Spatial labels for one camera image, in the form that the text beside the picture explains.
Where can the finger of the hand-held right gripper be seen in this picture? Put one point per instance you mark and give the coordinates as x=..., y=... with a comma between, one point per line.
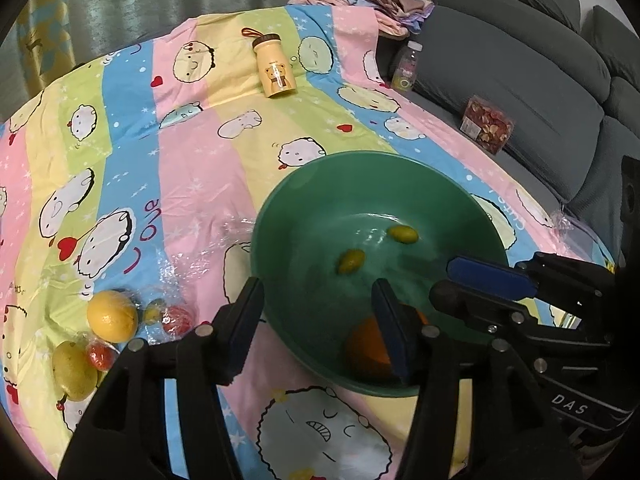
x=470, y=305
x=492, y=277

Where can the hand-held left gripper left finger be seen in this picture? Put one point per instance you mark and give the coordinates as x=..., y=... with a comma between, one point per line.
x=246, y=332

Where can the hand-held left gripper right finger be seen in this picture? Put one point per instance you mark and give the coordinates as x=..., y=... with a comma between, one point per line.
x=392, y=332

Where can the orange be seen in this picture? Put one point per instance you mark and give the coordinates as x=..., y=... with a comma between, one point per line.
x=367, y=350

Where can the large red tomato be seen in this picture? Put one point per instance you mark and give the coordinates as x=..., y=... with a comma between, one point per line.
x=177, y=321

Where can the clear plastic wrap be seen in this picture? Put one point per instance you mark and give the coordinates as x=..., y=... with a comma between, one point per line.
x=200, y=265

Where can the small yellow-green kumquat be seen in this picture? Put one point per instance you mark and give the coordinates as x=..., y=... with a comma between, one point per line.
x=350, y=261
x=402, y=234
x=152, y=312

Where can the large yellow lemon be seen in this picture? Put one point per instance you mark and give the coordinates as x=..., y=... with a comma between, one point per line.
x=112, y=316

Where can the green plastic bowl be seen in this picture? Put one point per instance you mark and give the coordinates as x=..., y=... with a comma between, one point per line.
x=325, y=210

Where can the small red tomato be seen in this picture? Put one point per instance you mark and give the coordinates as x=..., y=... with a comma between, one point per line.
x=100, y=357

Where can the yellow-green pear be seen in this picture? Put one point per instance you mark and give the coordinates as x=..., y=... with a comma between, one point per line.
x=74, y=370

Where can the crumpled clear plastic piece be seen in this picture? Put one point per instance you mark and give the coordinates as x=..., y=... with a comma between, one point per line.
x=562, y=220

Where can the bag of red snacks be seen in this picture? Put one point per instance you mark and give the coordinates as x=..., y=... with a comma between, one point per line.
x=487, y=122

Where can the pastel striped printed blanket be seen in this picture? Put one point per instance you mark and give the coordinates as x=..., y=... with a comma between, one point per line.
x=200, y=160

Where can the clear plastic drink bottle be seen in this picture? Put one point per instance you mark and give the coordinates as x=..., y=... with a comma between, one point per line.
x=406, y=67

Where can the grey sofa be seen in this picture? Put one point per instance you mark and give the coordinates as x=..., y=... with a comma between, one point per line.
x=475, y=50

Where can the yellow bear print bottle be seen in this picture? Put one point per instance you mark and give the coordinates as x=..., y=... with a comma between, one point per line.
x=272, y=67

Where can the yellow patterned curtain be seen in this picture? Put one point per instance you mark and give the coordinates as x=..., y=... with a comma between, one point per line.
x=45, y=35

